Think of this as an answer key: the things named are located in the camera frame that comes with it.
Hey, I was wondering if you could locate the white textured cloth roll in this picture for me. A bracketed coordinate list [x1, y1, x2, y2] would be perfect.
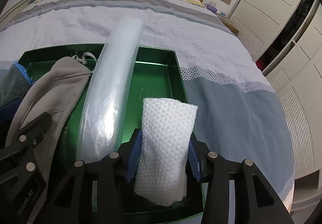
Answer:
[134, 98, 198, 206]

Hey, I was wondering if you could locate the light grey fleece cloth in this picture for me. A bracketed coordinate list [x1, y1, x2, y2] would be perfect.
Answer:
[4, 52, 98, 224]

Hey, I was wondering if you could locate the clear plastic bag roll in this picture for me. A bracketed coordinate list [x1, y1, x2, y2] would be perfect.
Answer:
[76, 17, 145, 163]

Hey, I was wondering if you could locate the dark grey blue-edged towel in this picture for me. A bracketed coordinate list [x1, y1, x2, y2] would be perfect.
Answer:
[1, 62, 34, 126]

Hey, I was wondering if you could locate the striped bed cover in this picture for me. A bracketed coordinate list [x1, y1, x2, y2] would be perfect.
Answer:
[1, 0, 294, 209]

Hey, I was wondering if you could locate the green rectangular tray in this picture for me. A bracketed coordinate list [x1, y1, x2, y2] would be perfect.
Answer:
[17, 43, 204, 224]

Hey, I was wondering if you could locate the wooden nightstand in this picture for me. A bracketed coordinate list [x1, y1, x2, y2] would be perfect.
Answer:
[221, 19, 239, 35]

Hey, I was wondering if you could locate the purple tissue box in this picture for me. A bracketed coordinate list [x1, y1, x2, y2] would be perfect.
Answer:
[204, 2, 218, 14]

